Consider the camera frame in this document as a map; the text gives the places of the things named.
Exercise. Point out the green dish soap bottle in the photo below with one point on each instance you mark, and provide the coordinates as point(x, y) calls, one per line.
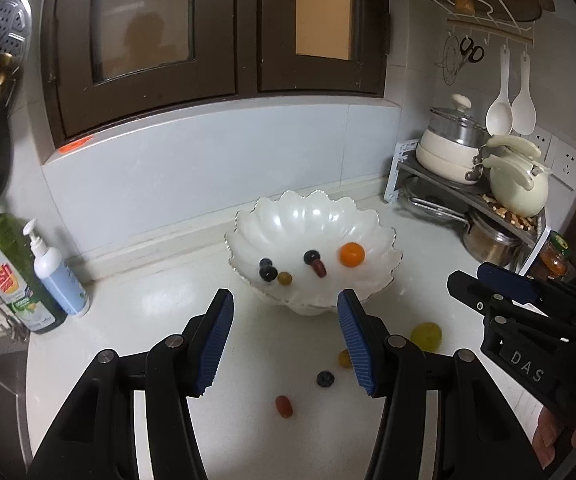
point(8, 280)

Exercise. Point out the white plastic ladle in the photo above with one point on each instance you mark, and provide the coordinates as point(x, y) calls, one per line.
point(499, 117)

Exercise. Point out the red cherry tomato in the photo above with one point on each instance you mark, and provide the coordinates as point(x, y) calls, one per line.
point(284, 406)

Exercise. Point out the white pump bottle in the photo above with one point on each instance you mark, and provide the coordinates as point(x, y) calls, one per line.
point(58, 280)

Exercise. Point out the orange sticker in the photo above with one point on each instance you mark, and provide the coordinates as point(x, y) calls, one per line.
point(73, 145)

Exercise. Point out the white pot with glass lid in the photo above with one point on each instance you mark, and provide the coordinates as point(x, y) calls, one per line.
point(443, 155)

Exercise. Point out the small yellow-brown fruit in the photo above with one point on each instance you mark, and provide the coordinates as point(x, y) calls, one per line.
point(284, 278)
point(343, 358)

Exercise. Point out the dark brown framed window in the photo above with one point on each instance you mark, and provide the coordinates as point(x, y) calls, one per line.
point(273, 25)
point(68, 85)

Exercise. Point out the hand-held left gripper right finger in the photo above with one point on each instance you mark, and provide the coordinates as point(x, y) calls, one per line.
point(358, 345)

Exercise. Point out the glass jar with orange preserve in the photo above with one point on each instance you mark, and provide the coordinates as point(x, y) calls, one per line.
point(550, 260)

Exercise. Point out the cream kettle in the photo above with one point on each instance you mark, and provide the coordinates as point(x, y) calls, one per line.
point(518, 195)

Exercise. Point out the steel pot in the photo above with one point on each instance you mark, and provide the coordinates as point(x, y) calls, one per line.
point(488, 247)

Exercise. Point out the person's right hand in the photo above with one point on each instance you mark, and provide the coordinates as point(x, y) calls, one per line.
point(548, 440)

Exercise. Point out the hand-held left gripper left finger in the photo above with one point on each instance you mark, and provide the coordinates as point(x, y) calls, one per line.
point(215, 340)

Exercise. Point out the white grey corner rack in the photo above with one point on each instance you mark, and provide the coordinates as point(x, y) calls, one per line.
point(438, 177)

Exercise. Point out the white scalloped bowl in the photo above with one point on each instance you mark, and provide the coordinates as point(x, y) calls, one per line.
point(318, 220)

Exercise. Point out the blueberry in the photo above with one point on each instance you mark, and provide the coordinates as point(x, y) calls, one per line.
point(268, 274)
point(325, 379)
point(266, 262)

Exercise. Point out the glass pot lid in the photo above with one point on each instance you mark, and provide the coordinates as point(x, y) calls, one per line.
point(433, 205)

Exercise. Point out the black scissors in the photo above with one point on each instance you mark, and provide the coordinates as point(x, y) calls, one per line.
point(473, 52)

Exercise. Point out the white rice paddle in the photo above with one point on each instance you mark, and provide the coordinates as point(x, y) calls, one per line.
point(524, 110)

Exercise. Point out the white wall socket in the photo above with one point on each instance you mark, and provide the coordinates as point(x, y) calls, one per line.
point(568, 162)
point(540, 142)

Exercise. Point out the small orange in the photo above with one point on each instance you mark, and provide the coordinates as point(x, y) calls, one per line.
point(352, 254)

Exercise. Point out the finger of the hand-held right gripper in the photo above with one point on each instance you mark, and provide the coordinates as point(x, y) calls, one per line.
point(468, 290)
point(508, 282)

